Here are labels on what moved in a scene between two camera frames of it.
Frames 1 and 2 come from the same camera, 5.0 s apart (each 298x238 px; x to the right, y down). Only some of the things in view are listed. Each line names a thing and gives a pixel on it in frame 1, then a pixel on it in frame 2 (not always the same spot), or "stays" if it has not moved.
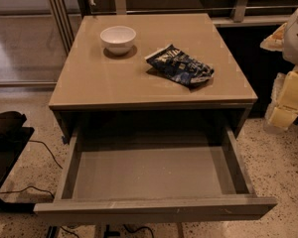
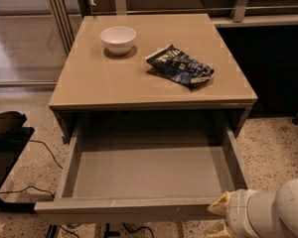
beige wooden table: [148, 71] stays
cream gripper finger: [275, 41] to [220, 206]
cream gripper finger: [281, 116] to [220, 230]
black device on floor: [8, 140] stays
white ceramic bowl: [118, 40] stays
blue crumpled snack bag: [179, 65] stays
